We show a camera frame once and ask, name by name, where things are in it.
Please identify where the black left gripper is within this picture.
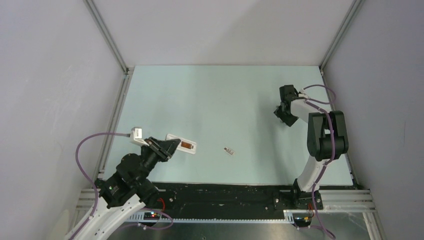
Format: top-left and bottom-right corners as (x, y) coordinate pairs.
(135, 135), (181, 185)

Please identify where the white remote control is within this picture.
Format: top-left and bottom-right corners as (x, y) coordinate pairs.
(165, 133), (198, 155)

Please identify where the white battery compartment cover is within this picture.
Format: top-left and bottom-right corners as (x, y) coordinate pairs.
(224, 147), (235, 156)

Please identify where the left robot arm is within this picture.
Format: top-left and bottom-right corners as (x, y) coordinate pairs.
(64, 137), (181, 240)

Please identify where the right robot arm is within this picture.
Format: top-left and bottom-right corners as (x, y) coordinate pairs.
(274, 85), (349, 210)

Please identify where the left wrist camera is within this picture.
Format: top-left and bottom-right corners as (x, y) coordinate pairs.
(129, 127), (149, 147)

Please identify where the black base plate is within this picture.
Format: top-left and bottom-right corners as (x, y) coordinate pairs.
(94, 180), (324, 220)

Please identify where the aluminium frame rail left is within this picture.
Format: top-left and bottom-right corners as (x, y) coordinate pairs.
(84, 0), (135, 181)

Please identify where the aluminium frame rail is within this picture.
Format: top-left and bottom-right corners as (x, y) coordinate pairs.
(319, 0), (386, 240)
(84, 0), (135, 181)

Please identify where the white cable duct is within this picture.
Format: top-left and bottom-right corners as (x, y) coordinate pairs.
(124, 211), (295, 224)

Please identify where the aluminium frame rail right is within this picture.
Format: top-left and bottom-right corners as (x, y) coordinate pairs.
(319, 0), (386, 240)

